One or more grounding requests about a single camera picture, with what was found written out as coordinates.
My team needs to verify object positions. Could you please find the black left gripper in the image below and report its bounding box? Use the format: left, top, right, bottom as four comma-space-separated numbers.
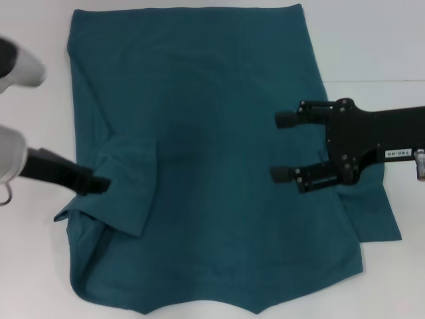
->
19, 148, 111, 195

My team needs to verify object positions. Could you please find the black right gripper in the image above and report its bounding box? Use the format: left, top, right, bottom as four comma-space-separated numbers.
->
270, 98, 425, 194

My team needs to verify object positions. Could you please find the teal blue shirt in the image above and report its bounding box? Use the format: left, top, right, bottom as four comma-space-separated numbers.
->
53, 3, 402, 297

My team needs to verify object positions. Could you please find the silver cylinder gripper connector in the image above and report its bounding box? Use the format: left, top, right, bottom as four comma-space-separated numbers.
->
412, 148, 425, 182

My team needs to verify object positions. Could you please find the gray cable with black plug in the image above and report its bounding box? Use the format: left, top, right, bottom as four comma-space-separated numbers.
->
0, 181, 15, 207

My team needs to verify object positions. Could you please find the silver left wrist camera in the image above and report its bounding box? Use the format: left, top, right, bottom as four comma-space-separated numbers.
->
0, 36, 47, 96

